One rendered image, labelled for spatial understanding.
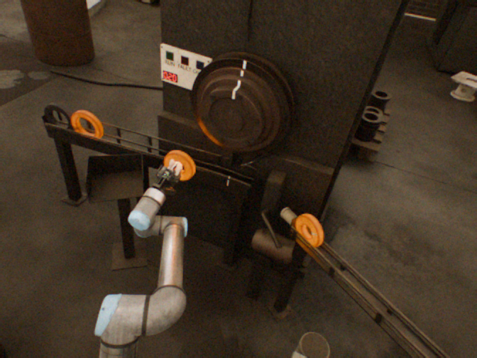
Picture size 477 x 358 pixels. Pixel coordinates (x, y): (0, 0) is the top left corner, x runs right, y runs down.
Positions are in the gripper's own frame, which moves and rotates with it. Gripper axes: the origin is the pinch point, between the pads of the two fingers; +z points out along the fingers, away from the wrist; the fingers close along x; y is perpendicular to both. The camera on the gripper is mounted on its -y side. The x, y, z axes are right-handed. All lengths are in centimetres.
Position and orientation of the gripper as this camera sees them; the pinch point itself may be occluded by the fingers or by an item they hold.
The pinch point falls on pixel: (179, 162)
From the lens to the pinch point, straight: 181.4
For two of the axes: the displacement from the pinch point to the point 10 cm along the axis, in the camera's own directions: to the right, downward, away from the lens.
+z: 4.0, -7.6, 5.1
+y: -0.1, -5.6, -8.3
